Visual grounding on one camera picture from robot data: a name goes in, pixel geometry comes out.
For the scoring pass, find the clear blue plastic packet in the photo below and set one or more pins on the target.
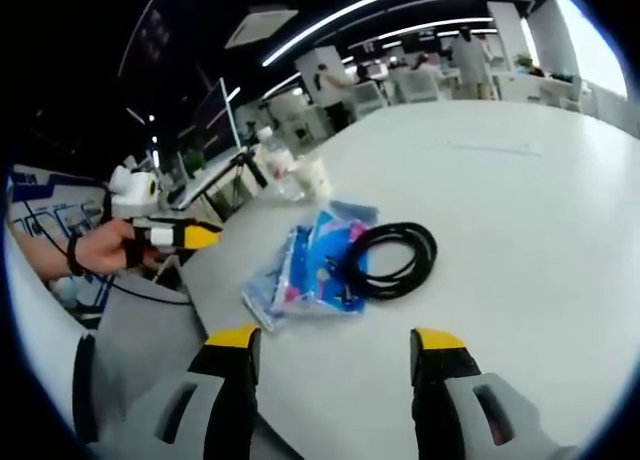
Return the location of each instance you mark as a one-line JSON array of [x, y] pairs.
[[320, 270]]

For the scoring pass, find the clear plastic water bottle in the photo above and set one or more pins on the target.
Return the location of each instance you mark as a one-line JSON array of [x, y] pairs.
[[277, 165]]

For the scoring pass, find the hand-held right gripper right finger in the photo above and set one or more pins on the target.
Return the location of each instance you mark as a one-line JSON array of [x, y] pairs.
[[440, 395]]

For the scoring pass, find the white office chair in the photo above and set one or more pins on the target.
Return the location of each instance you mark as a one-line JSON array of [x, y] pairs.
[[420, 87], [370, 97]]

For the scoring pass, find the black stand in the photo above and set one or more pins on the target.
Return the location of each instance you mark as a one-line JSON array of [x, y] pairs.
[[260, 172]]

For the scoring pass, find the potted green plant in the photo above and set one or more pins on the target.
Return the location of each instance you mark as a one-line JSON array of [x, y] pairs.
[[523, 61]]

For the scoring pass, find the black wristband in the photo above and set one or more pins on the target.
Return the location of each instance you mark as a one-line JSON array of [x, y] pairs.
[[74, 255]]

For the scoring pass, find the floral paper cup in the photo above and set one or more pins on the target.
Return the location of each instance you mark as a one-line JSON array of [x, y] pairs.
[[315, 177]]

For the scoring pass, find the white bag with blue pad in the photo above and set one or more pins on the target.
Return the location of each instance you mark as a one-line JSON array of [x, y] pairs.
[[260, 292]]

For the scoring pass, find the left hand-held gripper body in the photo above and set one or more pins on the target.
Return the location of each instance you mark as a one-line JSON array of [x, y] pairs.
[[130, 190]]

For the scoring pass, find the white table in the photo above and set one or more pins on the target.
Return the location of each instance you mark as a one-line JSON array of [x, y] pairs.
[[500, 205]]

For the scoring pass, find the person's left hand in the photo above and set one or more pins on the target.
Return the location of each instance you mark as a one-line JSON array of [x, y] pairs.
[[102, 250]]

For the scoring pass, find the ceiling light strip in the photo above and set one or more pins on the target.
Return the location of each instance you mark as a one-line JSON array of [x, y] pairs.
[[400, 2]]

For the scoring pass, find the grey office chair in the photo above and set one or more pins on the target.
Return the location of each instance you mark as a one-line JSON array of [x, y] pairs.
[[145, 330]]

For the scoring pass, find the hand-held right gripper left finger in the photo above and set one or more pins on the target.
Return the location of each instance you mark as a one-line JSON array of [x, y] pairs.
[[230, 395]]

